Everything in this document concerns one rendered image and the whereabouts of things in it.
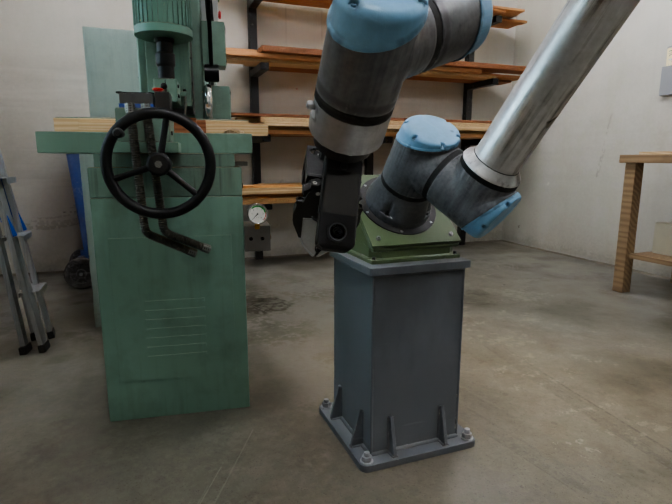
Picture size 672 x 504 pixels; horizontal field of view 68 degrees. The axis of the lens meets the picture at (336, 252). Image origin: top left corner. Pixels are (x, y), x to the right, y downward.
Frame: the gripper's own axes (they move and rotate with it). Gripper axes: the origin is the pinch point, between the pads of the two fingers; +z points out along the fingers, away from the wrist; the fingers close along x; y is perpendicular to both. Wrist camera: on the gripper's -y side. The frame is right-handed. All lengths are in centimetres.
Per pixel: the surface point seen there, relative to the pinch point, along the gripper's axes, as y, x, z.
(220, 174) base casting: 70, 20, 51
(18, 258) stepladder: 88, 102, 128
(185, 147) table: 74, 31, 45
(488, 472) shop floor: -9, -59, 73
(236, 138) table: 78, 16, 43
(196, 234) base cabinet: 57, 25, 65
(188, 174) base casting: 69, 29, 51
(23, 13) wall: 296, 171, 136
